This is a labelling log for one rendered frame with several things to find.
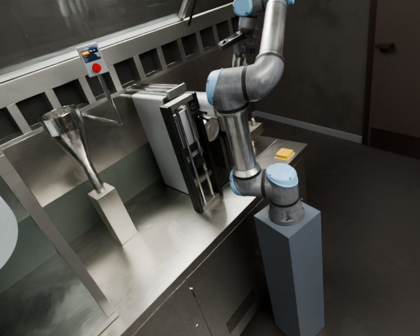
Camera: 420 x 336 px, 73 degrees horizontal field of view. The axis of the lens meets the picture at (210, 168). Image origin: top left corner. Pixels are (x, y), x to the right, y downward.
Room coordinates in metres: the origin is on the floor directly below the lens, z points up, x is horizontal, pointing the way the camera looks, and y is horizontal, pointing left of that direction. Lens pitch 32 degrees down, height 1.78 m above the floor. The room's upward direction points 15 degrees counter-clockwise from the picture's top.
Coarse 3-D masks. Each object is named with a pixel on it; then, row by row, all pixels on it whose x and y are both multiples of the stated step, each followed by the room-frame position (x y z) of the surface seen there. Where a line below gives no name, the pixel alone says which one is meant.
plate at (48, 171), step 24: (168, 72) 1.66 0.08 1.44; (192, 72) 1.76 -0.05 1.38; (120, 96) 1.45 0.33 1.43; (96, 120) 1.34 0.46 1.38; (24, 144) 1.14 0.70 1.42; (48, 144) 1.19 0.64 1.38; (96, 144) 1.31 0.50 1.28; (120, 144) 1.38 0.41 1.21; (144, 144) 1.46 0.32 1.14; (24, 168) 1.11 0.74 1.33; (48, 168) 1.16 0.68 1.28; (72, 168) 1.22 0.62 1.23; (96, 168) 1.28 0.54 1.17; (48, 192) 1.13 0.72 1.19
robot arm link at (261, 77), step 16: (272, 0) 1.12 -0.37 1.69; (288, 0) 1.13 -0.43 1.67; (272, 16) 1.06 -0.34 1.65; (272, 32) 1.00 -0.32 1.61; (272, 48) 0.94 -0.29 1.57; (256, 64) 0.90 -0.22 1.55; (272, 64) 0.88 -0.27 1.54; (256, 80) 0.86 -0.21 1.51; (272, 80) 0.86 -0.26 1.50; (256, 96) 0.86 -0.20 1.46
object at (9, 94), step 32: (160, 32) 1.68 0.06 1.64; (192, 32) 1.82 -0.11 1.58; (224, 32) 2.07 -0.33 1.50; (64, 64) 1.34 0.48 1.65; (128, 64) 1.60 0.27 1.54; (160, 64) 1.65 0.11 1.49; (0, 96) 1.16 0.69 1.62; (32, 96) 1.23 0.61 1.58; (64, 96) 1.37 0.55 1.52; (96, 96) 1.46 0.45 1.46; (0, 128) 1.19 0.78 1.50; (32, 128) 1.22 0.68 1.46
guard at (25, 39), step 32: (0, 0) 1.06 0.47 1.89; (32, 0) 1.14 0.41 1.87; (64, 0) 1.22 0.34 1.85; (96, 0) 1.32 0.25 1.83; (128, 0) 1.44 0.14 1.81; (160, 0) 1.60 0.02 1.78; (0, 32) 1.11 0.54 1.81; (32, 32) 1.20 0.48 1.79; (64, 32) 1.30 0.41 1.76; (96, 32) 1.42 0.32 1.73; (128, 32) 1.57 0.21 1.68; (0, 64) 1.17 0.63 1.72; (32, 64) 1.27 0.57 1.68
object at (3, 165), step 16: (0, 160) 0.63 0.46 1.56; (16, 176) 0.63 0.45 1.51; (16, 192) 0.62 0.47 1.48; (32, 208) 0.63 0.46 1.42; (48, 224) 0.63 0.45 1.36; (64, 240) 0.64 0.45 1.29; (64, 256) 0.62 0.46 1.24; (80, 272) 0.63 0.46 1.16; (96, 288) 0.63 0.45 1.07; (112, 320) 0.62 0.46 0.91
